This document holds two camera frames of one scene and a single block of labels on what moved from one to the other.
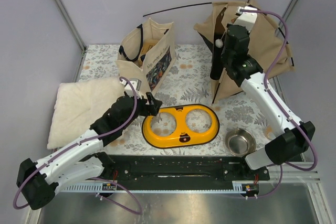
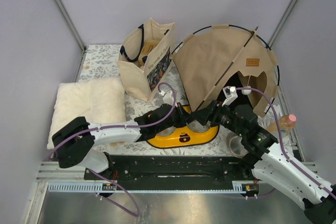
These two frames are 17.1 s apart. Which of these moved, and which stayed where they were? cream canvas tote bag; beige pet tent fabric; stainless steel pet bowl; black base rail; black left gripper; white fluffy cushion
Moved: black left gripper; beige pet tent fabric
Stayed: black base rail; stainless steel pet bowl; white fluffy cushion; cream canvas tote bag
